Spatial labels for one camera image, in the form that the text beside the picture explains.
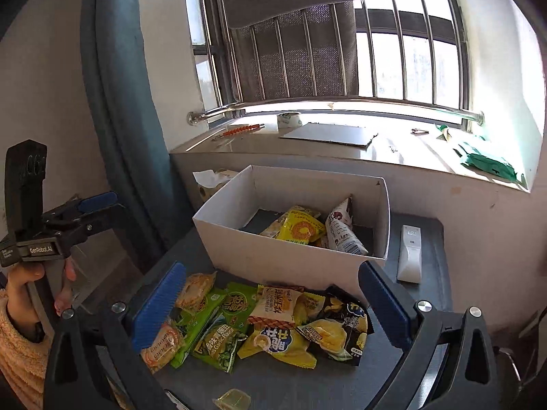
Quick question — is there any white remote control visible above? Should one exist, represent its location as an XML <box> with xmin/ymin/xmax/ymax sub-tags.
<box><xmin>397</xmin><ymin>225</ymin><xmax>422</xmax><ymax>284</ymax></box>

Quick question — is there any clear plastic jelly cup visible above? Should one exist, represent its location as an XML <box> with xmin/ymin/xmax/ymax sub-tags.
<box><xmin>212</xmin><ymin>389</ymin><xmax>251</xmax><ymax>410</ymax></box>

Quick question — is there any yellow-black chip bag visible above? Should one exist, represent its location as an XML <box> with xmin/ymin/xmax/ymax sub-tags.
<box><xmin>297</xmin><ymin>285</ymin><xmax>374</xmax><ymax>367</ymax></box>

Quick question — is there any yellow blue Korean chip bag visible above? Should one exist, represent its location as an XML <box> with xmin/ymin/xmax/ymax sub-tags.
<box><xmin>237</xmin><ymin>326</ymin><xmax>317</xmax><ymax>370</ymax></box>

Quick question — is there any person's left hand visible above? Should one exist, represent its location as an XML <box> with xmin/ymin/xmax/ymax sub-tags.
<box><xmin>4</xmin><ymin>257</ymin><xmax>78</xmax><ymax>338</ymax></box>

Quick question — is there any Lay's bread package front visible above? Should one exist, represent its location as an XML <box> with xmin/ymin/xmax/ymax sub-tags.
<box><xmin>140</xmin><ymin>319</ymin><xmax>185</xmax><ymax>374</ymax></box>

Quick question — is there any steel window guard rail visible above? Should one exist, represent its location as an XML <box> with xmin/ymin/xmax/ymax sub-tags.
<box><xmin>186</xmin><ymin>0</ymin><xmax>485</xmax><ymax>131</ymax></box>

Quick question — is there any dark teal curtain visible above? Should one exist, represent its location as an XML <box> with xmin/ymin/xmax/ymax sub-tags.
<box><xmin>80</xmin><ymin>0</ymin><xmax>193</xmax><ymax>269</ymax></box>

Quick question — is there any beige orange snack packet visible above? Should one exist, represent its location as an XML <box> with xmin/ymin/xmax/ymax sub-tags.
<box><xmin>248</xmin><ymin>285</ymin><xmax>306</xmax><ymax>329</ymax></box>

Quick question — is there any yellow sunflower seed bag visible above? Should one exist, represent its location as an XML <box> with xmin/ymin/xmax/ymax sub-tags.
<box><xmin>275</xmin><ymin>209</ymin><xmax>325</xmax><ymax>245</ymax></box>

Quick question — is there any red orange beaded stick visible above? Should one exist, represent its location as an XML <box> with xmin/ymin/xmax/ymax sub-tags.
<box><xmin>213</xmin><ymin>123</ymin><xmax>265</xmax><ymax>141</ymax></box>

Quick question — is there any white cardboard box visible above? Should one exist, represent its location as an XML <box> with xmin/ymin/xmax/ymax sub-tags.
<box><xmin>193</xmin><ymin>166</ymin><xmax>390</xmax><ymax>298</ymax></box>

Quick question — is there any grey flat board on sill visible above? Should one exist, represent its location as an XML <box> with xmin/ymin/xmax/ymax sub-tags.
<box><xmin>282</xmin><ymin>123</ymin><xmax>377</xmax><ymax>148</ymax></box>

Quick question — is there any green snack bag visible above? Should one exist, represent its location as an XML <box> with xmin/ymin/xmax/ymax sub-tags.
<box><xmin>191</xmin><ymin>312</ymin><xmax>248</xmax><ymax>373</ymax></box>
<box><xmin>170</xmin><ymin>282</ymin><xmax>258</xmax><ymax>368</ymax></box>

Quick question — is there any grey cloth on window bars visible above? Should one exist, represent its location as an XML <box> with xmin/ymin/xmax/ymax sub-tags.
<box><xmin>219</xmin><ymin>0</ymin><xmax>359</xmax><ymax>102</ymax></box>

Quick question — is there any white tape roll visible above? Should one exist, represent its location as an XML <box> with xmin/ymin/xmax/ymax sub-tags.
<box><xmin>276</xmin><ymin>111</ymin><xmax>302</xmax><ymax>131</ymax></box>

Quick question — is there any cream knit left sleeve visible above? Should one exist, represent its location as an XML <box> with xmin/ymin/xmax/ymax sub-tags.
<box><xmin>0</xmin><ymin>290</ymin><xmax>51</xmax><ymax>409</ymax></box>

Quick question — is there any green plastic bag on sill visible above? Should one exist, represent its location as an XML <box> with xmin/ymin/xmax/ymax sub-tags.
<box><xmin>436</xmin><ymin>124</ymin><xmax>520</xmax><ymax>183</ymax></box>

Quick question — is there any white red triangular snack bag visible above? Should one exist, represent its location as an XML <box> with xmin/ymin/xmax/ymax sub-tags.
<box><xmin>325</xmin><ymin>195</ymin><xmax>369</xmax><ymax>256</ymax></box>

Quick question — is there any clear bread package with orange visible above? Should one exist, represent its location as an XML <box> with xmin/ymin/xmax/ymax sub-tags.
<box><xmin>175</xmin><ymin>272</ymin><xmax>217</xmax><ymax>312</ymax></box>

